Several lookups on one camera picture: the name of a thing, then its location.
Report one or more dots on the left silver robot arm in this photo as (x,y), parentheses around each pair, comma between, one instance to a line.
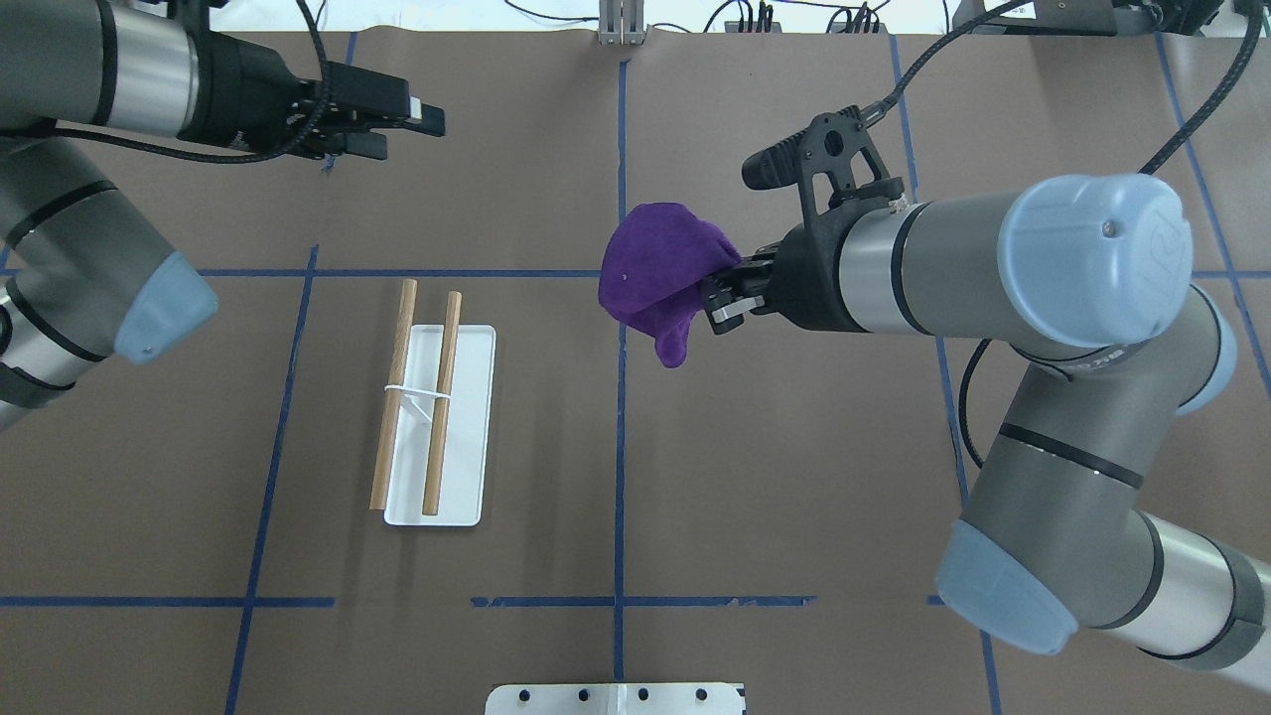
(99,279)

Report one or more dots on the left usb hub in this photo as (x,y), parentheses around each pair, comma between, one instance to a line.
(753,18)

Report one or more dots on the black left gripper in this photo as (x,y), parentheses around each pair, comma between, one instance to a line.
(241,101)

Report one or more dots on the purple towel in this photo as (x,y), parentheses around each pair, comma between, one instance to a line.
(651,273)

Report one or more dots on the white wooden towel rack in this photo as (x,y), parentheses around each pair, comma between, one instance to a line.
(433,440)

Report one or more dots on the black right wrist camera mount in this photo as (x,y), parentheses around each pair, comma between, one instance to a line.
(836,145)

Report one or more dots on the aluminium frame post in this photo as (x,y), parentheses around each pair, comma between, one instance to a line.
(621,23)

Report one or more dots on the black computer box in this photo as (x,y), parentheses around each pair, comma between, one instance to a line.
(1075,18)

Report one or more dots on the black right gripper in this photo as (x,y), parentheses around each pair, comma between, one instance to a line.
(809,280)

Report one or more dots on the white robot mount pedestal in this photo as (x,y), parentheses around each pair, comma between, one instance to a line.
(619,698)

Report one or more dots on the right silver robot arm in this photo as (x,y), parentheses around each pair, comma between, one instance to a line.
(1090,279)

